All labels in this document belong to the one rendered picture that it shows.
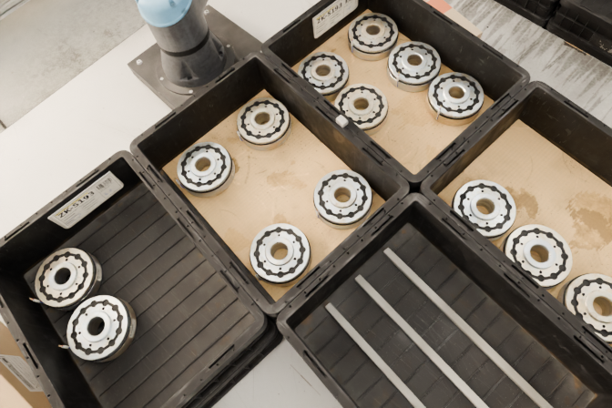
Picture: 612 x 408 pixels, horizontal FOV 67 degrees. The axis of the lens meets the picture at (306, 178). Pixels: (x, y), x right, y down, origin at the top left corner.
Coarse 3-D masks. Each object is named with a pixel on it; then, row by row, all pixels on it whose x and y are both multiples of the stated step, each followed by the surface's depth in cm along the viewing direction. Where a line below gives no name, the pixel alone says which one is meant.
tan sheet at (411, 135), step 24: (336, 48) 98; (360, 72) 95; (384, 72) 95; (408, 96) 92; (408, 120) 89; (432, 120) 89; (384, 144) 88; (408, 144) 87; (432, 144) 87; (408, 168) 85
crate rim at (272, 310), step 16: (240, 64) 86; (272, 64) 85; (224, 80) 85; (288, 80) 84; (192, 96) 84; (304, 96) 82; (176, 112) 83; (320, 112) 80; (160, 128) 82; (336, 128) 79; (352, 144) 77; (144, 160) 79; (160, 176) 78; (400, 176) 74; (176, 192) 76; (400, 192) 73; (384, 208) 72; (192, 224) 73; (368, 224) 71; (208, 240) 72; (352, 240) 70; (224, 256) 71; (336, 256) 69; (240, 272) 70; (320, 272) 69; (256, 288) 68; (304, 288) 68; (272, 304) 67; (288, 304) 67
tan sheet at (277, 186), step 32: (256, 96) 95; (224, 128) 92; (256, 160) 89; (288, 160) 88; (320, 160) 87; (224, 192) 86; (256, 192) 86; (288, 192) 85; (224, 224) 84; (256, 224) 83; (320, 224) 82; (320, 256) 80; (288, 288) 78
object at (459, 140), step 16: (320, 0) 91; (416, 0) 89; (304, 16) 89; (288, 32) 88; (464, 32) 85; (480, 48) 83; (512, 64) 81; (304, 80) 83; (528, 80) 79; (320, 96) 82; (512, 96) 78; (496, 112) 77; (352, 128) 78; (368, 144) 77; (384, 160) 75; (432, 160) 74; (416, 176) 74
